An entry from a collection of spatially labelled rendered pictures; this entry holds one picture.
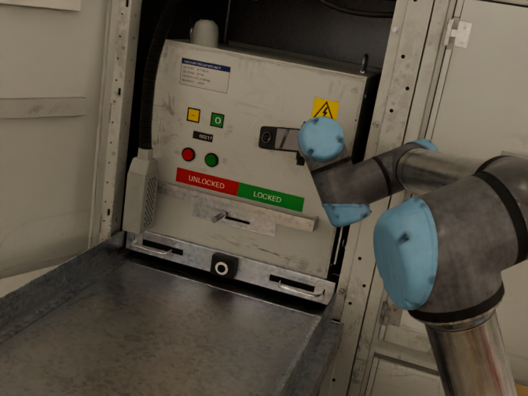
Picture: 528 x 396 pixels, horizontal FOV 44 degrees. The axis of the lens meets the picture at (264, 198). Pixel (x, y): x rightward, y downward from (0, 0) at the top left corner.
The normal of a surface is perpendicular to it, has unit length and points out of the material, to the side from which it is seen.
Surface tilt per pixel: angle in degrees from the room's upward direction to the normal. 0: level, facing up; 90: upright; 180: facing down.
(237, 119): 90
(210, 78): 90
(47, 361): 0
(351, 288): 90
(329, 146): 75
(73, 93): 90
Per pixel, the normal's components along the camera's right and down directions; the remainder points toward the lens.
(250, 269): -0.30, 0.24
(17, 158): 0.76, 0.30
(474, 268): 0.28, 0.22
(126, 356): 0.15, -0.94
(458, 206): -0.15, -0.66
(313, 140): 0.00, 0.03
